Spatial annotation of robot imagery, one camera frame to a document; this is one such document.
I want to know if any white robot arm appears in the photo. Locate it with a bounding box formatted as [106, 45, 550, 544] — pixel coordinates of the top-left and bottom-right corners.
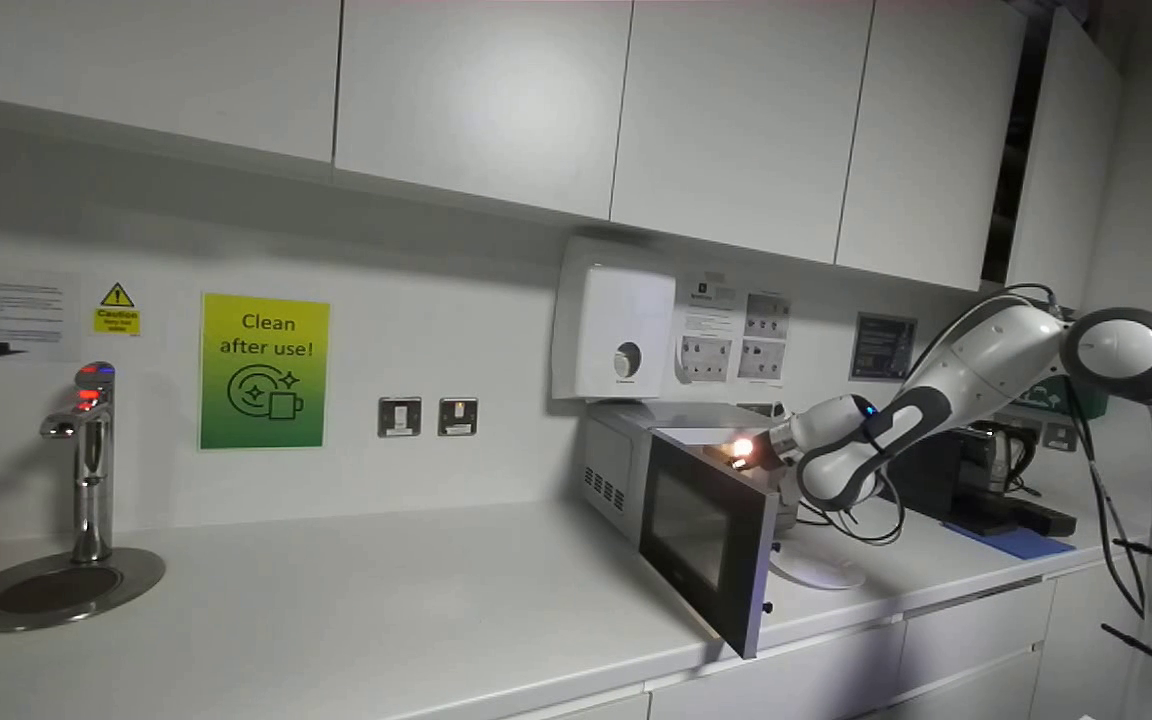
[794, 299, 1152, 656]

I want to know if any silver microwave oven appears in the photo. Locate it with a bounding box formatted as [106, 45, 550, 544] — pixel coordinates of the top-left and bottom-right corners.
[577, 403, 787, 541]

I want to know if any microwave door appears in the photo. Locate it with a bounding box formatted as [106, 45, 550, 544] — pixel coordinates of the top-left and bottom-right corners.
[640, 436, 782, 661]

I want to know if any white paper towel dispenser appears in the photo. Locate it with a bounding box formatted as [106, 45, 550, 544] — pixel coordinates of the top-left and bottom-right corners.
[550, 235, 678, 400]

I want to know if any cabinet door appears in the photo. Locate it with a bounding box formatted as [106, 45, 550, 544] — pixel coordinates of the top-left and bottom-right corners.
[0, 0, 341, 163]
[613, 0, 877, 258]
[335, 0, 634, 217]
[1009, 13, 1119, 307]
[835, 0, 1026, 287]

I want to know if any green clean after use sign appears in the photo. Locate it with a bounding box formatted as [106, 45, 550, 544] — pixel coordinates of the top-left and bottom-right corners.
[202, 297, 331, 448]

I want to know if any upper cabinet door left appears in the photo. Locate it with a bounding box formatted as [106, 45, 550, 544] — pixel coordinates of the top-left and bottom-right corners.
[0, 0, 341, 163]

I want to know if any yellow warning sticker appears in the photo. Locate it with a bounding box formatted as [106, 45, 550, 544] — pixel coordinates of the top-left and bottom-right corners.
[93, 282, 140, 336]

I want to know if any blue mat under machine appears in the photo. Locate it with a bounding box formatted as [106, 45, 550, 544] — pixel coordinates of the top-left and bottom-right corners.
[947, 524, 1074, 561]

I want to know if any chrome water tap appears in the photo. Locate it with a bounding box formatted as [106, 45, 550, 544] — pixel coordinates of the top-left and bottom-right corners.
[42, 361, 116, 564]

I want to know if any upper cabinet door right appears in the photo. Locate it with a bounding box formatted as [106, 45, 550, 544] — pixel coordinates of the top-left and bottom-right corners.
[1009, 13, 1119, 307]

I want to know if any white notice label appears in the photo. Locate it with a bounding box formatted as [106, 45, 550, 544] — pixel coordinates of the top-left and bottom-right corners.
[0, 267, 73, 352]

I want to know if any right steel wall socket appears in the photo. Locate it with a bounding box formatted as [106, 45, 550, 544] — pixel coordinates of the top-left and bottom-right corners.
[435, 400, 481, 436]

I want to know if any steel wall socket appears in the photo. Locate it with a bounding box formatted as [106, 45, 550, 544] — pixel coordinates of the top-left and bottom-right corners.
[435, 400, 481, 436]
[377, 394, 420, 439]

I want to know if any left steel wall socket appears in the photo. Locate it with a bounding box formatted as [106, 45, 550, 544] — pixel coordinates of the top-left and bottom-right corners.
[377, 394, 420, 439]

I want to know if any black power cable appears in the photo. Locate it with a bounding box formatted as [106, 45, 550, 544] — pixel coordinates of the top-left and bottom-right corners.
[787, 452, 911, 548]

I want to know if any dark framed wall notice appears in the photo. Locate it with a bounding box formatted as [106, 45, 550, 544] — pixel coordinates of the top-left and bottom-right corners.
[854, 314, 918, 381]

